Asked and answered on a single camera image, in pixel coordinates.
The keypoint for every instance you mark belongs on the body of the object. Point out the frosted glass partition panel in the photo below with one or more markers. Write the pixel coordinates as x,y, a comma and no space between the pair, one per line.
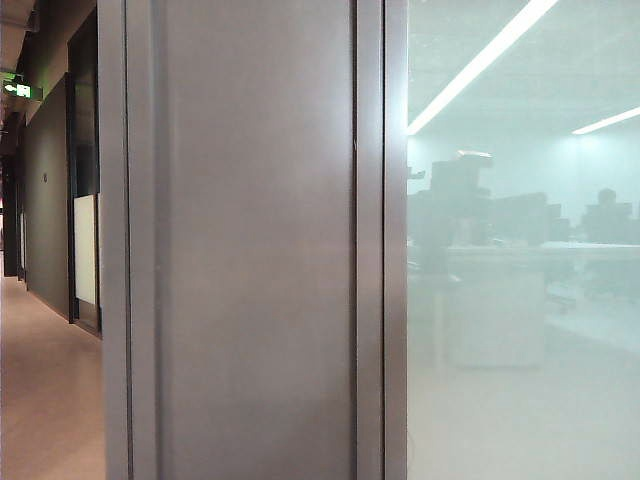
525,350

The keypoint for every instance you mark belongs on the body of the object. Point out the white frosted door film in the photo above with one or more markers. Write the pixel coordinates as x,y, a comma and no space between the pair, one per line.
85,250

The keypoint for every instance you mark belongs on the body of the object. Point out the dark framed glass door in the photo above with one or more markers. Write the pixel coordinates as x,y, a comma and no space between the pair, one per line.
82,125

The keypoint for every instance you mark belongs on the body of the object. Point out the dark corridor doorway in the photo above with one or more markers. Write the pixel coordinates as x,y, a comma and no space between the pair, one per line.
12,200

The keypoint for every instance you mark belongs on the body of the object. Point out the green illuminated exit sign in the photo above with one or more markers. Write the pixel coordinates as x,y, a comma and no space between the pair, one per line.
22,90

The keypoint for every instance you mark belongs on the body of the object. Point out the grey ceiling pipe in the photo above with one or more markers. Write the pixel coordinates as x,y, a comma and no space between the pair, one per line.
20,22

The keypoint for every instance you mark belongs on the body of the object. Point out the grey metal wall column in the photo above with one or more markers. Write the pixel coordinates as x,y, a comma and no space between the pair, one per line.
255,250

